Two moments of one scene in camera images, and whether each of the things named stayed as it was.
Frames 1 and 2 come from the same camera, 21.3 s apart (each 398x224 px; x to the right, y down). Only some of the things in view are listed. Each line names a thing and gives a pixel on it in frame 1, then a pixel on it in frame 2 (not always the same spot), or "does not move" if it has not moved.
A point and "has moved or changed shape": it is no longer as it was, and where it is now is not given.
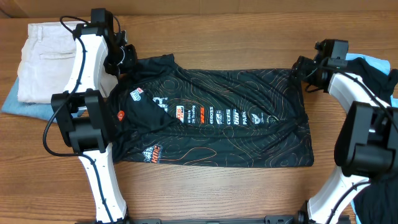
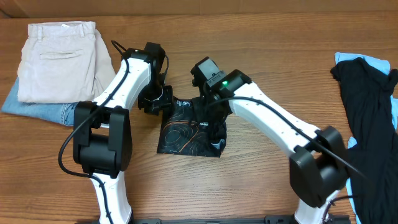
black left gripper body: (126, 58) → (154, 98)
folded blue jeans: (12, 106) does not move
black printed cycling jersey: (166, 111) has moved or changed shape
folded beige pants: (47, 60) does not move
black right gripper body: (305, 71) → (211, 112)
